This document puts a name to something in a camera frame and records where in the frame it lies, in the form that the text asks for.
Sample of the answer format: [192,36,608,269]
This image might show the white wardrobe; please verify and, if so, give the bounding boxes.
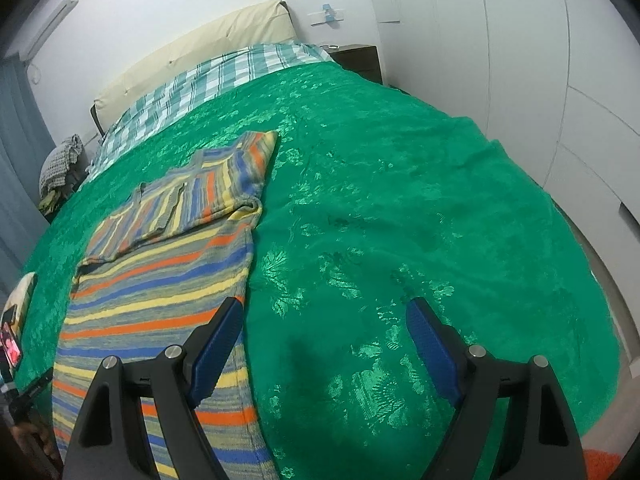
[359,0,640,281]

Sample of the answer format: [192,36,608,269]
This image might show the white wall shelf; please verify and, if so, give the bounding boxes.
[307,3,345,26]

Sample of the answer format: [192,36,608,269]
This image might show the green floral bedspread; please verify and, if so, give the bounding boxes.
[17,62,620,479]

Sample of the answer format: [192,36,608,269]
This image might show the grey clothes pile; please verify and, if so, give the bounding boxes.
[38,134,89,216]

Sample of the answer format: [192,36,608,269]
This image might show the striped knit sweater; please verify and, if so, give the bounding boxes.
[52,131,278,448]

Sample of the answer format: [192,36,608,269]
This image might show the dark wooden nightstand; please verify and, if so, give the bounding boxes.
[326,44,383,84]

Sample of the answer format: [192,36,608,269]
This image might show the white air conditioner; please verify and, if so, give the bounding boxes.
[18,0,79,62]

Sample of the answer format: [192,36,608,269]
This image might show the orange fleece trousers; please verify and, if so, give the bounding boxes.
[584,450,622,480]

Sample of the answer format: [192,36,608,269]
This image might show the green white plaid sheet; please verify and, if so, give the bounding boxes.
[87,41,332,182]

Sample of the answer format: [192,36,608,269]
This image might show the grey blue curtain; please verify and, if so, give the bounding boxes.
[0,55,55,299]

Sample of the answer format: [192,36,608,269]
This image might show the cream padded headboard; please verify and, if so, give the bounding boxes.
[90,0,297,134]

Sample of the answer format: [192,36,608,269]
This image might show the person's left hand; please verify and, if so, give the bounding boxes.
[10,422,61,465]

